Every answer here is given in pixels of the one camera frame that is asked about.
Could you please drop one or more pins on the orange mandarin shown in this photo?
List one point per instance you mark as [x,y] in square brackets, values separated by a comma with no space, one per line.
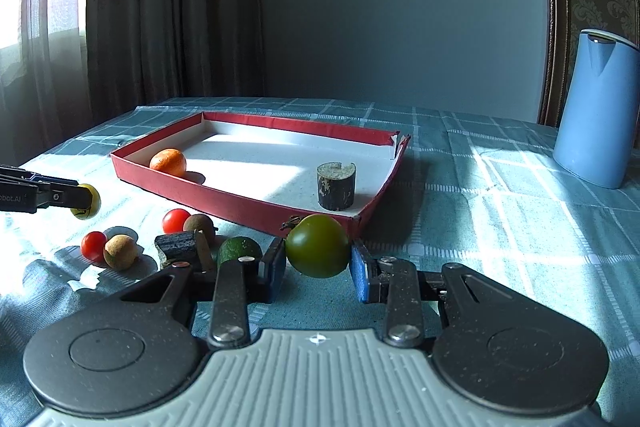
[168,162]

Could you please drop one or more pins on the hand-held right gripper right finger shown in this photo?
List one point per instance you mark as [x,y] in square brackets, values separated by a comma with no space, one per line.
[360,274]

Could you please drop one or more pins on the brown longan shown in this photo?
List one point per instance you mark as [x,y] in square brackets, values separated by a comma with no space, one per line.
[120,252]
[196,224]

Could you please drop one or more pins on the yellow cherry tomato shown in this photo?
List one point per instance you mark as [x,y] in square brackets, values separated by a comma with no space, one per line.
[86,213]

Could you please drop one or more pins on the dark split sugarcane piece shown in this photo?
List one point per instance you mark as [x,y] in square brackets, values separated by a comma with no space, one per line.
[177,248]

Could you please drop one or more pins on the brown patterned curtain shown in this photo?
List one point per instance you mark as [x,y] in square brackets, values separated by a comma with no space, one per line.
[175,17]

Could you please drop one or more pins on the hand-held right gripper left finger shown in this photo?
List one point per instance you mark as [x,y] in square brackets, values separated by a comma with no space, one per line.
[274,269]

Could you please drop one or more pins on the red cherry tomato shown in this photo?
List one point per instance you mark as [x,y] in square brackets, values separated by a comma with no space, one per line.
[92,246]
[176,221]

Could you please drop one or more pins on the blue water jug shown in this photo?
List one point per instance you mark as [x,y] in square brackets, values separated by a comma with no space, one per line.
[595,117]

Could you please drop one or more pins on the red cardboard box tray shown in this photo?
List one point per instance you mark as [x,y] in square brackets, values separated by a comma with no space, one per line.
[250,157]

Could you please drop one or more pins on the dark round sugarcane piece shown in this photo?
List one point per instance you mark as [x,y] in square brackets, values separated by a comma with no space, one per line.
[336,189]

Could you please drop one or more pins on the green tomato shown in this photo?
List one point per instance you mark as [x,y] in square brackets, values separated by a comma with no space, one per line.
[317,247]

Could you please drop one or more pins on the white sheer curtain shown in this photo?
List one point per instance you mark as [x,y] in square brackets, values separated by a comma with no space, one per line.
[40,32]

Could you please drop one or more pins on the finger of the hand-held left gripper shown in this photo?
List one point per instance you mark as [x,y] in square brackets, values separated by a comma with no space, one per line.
[67,198]
[40,177]

